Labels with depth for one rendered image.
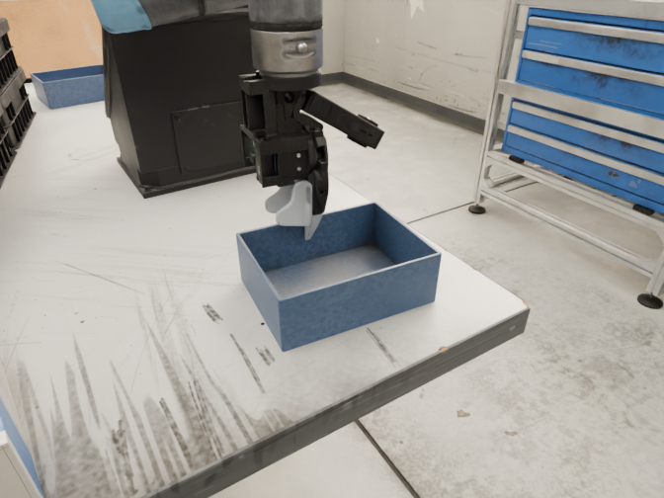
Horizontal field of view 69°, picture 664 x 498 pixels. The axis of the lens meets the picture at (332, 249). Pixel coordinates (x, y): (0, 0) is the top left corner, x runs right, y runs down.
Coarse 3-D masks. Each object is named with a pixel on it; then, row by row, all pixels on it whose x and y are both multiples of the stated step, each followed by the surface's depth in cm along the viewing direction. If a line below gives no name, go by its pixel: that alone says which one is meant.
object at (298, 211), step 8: (296, 184) 57; (304, 184) 57; (296, 192) 57; (304, 192) 58; (296, 200) 58; (304, 200) 58; (288, 208) 58; (296, 208) 58; (304, 208) 59; (280, 216) 58; (288, 216) 58; (296, 216) 59; (304, 216) 59; (312, 216) 59; (320, 216) 59; (280, 224) 58; (288, 224) 59; (296, 224) 60; (304, 224) 60; (312, 224) 60; (304, 232) 63; (312, 232) 62
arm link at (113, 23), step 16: (96, 0) 48; (112, 0) 48; (128, 0) 48; (144, 0) 49; (160, 0) 50; (176, 0) 50; (192, 0) 51; (112, 16) 49; (128, 16) 50; (144, 16) 50; (160, 16) 51; (176, 16) 52; (192, 16) 53; (112, 32) 51; (128, 32) 52
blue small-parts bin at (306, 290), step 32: (320, 224) 64; (352, 224) 66; (384, 224) 65; (256, 256) 61; (288, 256) 64; (320, 256) 66; (352, 256) 66; (384, 256) 66; (416, 256) 59; (256, 288) 55; (288, 288) 60; (320, 288) 49; (352, 288) 51; (384, 288) 53; (416, 288) 56; (288, 320) 49; (320, 320) 51; (352, 320) 54
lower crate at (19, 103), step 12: (24, 72) 116; (12, 84) 103; (24, 84) 116; (0, 96) 94; (12, 96) 101; (24, 96) 114; (12, 108) 102; (24, 108) 112; (12, 120) 100; (24, 120) 110; (12, 132) 100; (24, 132) 108; (12, 144) 99
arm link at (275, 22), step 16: (256, 0) 46; (272, 0) 45; (288, 0) 45; (304, 0) 46; (320, 0) 47; (256, 16) 47; (272, 16) 46; (288, 16) 46; (304, 16) 46; (320, 16) 48
